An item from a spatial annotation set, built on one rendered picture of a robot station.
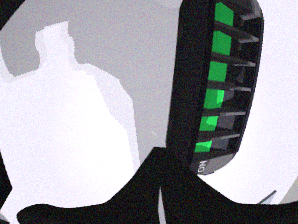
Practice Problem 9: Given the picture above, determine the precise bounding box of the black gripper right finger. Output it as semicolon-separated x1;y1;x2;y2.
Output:
160;147;298;224

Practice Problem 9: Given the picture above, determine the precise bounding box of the dark grey unit with label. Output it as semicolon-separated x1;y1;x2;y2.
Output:
165;0;265;176

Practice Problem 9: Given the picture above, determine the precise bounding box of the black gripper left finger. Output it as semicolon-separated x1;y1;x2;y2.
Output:
16;147;162;224

